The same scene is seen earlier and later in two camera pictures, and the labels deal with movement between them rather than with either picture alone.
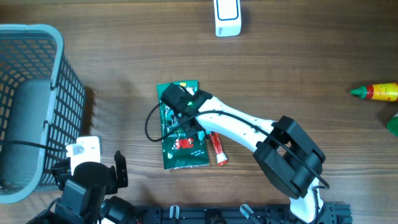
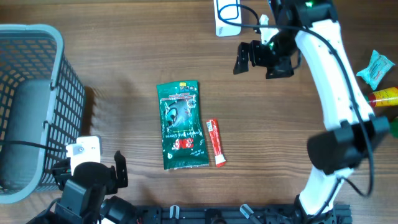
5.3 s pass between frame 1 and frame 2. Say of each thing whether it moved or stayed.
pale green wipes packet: moved
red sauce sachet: stayed
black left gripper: stayed
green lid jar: stayed
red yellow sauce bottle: moved
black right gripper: moved
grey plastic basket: stayed
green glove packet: stayed
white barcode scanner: stayed
